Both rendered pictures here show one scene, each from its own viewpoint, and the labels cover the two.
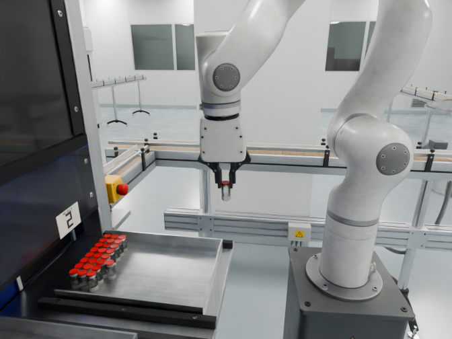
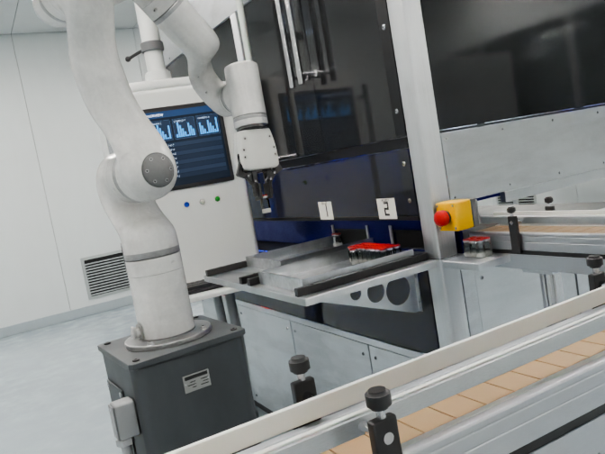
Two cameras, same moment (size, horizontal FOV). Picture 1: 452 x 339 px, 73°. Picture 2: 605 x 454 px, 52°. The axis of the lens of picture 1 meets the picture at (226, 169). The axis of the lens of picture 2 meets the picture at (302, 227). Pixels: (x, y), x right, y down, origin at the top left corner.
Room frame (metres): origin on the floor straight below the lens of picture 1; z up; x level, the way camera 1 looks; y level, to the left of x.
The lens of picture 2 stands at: (1.95, -0.83, 1.19)
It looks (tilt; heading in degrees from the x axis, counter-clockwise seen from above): 6 degrees down; 144
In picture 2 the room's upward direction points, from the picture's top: 10 degrees counter-clockwise
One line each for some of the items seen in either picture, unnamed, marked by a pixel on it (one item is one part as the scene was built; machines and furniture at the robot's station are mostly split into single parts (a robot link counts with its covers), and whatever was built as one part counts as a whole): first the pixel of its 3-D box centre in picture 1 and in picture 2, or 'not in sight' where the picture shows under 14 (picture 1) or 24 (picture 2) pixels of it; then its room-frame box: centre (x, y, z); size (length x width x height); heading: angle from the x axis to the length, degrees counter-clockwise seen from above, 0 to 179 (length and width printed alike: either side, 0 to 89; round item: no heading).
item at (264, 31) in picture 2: not in sight; (277, 76); (0.16, 0.48, 1.51); 0.47 x 0.01 x 0.59; 172
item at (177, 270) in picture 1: (149, 267); (334, 267); (0.66, 0.20, 0.90); 0.34 x 0.26 x 0.04; 81
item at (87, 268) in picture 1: (101, 259); (374, 253); (0.68, 0.33, 0.90); 0.18 x 0.02 x 0.05; 171
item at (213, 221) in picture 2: not in sight; (177, 184); (-0.26, 0.22, 1.19); 0.50 x 0.19 x 0.78; 74
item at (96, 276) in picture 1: (109, 260); (367, 255); (0.67, 0.31, 0.90); 0.18 x 0.02 x 0.05; 171
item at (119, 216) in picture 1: (104, 218); (480, 259); (0.96, 0.43, 0.87); 0.14 x 0.13 x 0.02; 82
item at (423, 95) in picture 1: (393, 86); not in sight; (5.50, -2.91, 0.92); 3.60 x 0.15 x 0.16; 172
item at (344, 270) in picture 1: (347, 245); (160, 296); (0.67, -0.31, 0.95); 0.19 x 0.19 x 0.18
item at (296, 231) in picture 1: (298, 231); not in sight; (1.47, -0.40, 0.50); 0.12 x 0.05 x 0.09; 82
